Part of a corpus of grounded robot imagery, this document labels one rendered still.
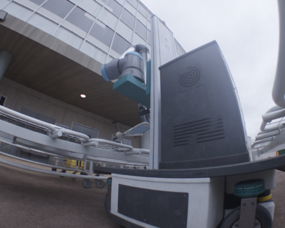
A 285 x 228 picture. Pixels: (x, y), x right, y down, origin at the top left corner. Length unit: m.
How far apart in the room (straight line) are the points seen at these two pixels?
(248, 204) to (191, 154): 0.27
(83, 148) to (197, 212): 0.81
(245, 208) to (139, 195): 0.37
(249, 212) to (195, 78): 0.53
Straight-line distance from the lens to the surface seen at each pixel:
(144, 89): 0.92
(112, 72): 1.08
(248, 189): 0.46
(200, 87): 0.57
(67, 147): 0.96
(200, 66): 0.63
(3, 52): 5.99
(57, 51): 4.73
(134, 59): 1.02
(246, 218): 0.49
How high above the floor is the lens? 0.32
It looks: 23 degrees up
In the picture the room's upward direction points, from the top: 2 degrees clockwise
